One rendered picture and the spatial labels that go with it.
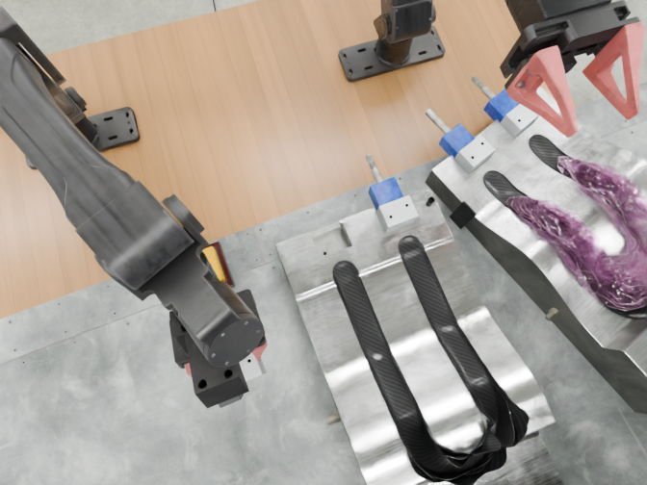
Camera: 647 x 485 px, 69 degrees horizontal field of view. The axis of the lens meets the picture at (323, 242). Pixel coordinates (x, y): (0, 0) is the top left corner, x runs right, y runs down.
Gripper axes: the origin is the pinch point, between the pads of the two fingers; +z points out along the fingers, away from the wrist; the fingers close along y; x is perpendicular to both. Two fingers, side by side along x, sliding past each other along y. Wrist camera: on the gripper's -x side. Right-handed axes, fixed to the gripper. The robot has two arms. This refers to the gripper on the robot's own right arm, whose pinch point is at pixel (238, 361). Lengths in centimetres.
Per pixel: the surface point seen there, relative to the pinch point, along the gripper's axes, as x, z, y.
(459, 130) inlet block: 24, -3, 46
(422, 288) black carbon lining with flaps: 3.9, 6.2, 28.3
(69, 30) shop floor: 179, 12, -34
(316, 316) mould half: 5.3, 4.9, 11.8
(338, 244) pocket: 14.7, 2.4, 19.3
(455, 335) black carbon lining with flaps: -3.6, 9.6, 29.8
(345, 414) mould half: -8.0, 9.4, 10.5
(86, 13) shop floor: 183, 10, -26
